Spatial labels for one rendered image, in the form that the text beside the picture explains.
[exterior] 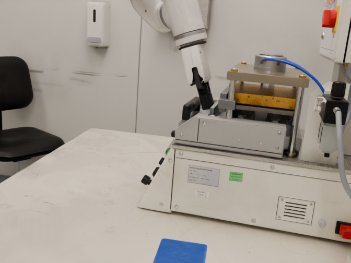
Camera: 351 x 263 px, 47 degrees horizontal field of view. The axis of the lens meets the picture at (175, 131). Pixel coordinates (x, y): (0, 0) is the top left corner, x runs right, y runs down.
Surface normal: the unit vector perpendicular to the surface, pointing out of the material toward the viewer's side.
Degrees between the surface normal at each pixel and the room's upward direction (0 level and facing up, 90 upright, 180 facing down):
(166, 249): 0
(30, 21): 90
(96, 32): 90
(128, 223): 0
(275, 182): 90
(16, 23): 90
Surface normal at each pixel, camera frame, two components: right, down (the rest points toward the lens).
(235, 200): -0.25, 0.22
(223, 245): 0.07, -0.97
